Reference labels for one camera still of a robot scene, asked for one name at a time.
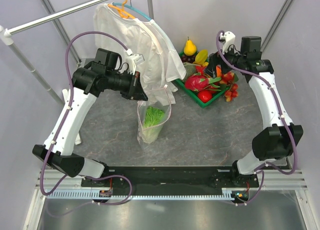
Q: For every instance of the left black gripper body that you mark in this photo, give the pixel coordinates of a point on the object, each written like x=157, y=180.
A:
x=124, y=83

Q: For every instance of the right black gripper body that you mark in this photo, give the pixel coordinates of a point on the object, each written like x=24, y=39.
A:
x=216, y=58

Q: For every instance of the green melon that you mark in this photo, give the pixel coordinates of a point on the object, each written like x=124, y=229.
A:
x=190, y=70

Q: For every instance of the clear pink-dotted zip bag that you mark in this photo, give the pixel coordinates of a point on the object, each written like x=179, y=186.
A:
x=159, y=98

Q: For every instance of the green lettuce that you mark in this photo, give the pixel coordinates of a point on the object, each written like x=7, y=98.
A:
x=150, y=127

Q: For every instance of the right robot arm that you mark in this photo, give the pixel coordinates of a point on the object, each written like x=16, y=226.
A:
x=276, y=145

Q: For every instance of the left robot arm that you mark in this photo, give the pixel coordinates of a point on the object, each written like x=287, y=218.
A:
x=106, y=72

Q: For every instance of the orange fruit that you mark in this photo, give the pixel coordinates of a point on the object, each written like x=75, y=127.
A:
x=218, y=71

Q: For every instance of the red pepper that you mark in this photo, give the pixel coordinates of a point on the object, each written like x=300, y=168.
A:
x=200, y=69

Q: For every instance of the yellow star fruit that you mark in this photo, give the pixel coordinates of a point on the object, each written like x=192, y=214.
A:
x=201, y=58

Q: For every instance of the red lychee bunch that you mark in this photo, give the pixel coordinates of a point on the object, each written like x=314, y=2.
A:
x=228, y=83

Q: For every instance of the pink dragon fruit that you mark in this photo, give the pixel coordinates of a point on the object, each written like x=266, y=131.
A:
x=198, y=82

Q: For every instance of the dark purple grapes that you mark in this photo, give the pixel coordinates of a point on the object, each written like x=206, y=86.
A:
x=189, y=59

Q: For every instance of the yellow pear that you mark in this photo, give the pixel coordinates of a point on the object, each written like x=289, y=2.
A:
x=190, y=48

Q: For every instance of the red tomato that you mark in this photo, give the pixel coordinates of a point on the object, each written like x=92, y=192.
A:
x=205, y=95

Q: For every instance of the green plastic tray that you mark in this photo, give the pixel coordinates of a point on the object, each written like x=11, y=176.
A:
x=216, y=92

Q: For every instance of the white t-shirt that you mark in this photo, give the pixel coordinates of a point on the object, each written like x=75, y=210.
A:
x=146, y=48

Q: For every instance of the teal clothes hanger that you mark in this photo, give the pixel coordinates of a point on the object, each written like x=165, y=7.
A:
x=140, y=14

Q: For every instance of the orange clothes hanger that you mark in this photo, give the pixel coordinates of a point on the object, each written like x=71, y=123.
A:
x=121, y=10

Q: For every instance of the white metal clothes rack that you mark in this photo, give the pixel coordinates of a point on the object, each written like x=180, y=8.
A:
x=27, y=111

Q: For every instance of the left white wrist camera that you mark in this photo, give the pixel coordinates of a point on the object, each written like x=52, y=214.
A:
x=134, y=59

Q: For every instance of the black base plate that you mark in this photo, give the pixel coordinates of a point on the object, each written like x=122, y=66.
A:
x=173, y=179

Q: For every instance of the light blue cable duct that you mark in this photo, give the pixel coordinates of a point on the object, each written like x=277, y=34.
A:
x=96, y=194

